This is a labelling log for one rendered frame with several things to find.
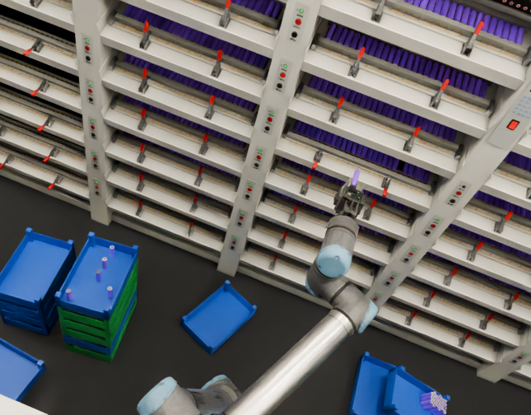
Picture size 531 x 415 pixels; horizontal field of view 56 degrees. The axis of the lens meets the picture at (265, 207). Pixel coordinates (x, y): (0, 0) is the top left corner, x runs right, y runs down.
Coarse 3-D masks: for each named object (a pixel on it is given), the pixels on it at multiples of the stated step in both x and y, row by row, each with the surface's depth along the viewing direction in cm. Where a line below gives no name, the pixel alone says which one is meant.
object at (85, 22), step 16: (80, 0) 166; (96, 0) 164; (112, 0) 173; (80, 16) 170; (96, 16) 168; (80, 32) 175; (96, 32) 173; (80, 48) 180; (96, 48) 178; (112, 48) 187; (80, 64) 186; (96, 64) 183; (80, 80) 191; (96, 80) 189; (96, 96) 195; (96, 112) 201; (96, 144) 215; (112, 160) 230; (96, 176) 232; (96, 208) 250
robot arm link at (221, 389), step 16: (160, 384) 127; (176, 384) 129; (208, 384) 181; (224, 384) 182; (144, 400) 124; (160, 400) 123; (176, 400) 124; (192, 400) 130; (208, 400) 146; (224, 400) 164
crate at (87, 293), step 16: (96, 240) 202; (80, 256) 194; (96, 256) 201; (128, 256) 204; (80, 272) 195; (112, 272) 198; (128, 272) 195; (64, 288) 187; (80, 288) 191; (96, 288) 192; (64, 304) 182; (80, 304) 187; (96, 304) 188; (112, 304) 184
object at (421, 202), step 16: (288, 128) 185; (288, 144) 186; (304, 160) 185; (336, 160) 185; (336, 176) 187; (352, 176) 184; (368, 176) 184; (432, 176) 187; (400, 192) 183; (416, 192) 184; (432, 192) 182; (416, 208) 186
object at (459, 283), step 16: (432, 256) 213; (416, 272) 211; (432, 272) 212; (448, 272) 213; (464, 272) 211; (448, 288) 210; (464, 288) 211; (480, 288) 211; (496, 288) 211; (512, 288) 212; (480, 304) 212; (496, 304) 210; (512, 304) 210; (528, 304) 211; (528, 320) 209
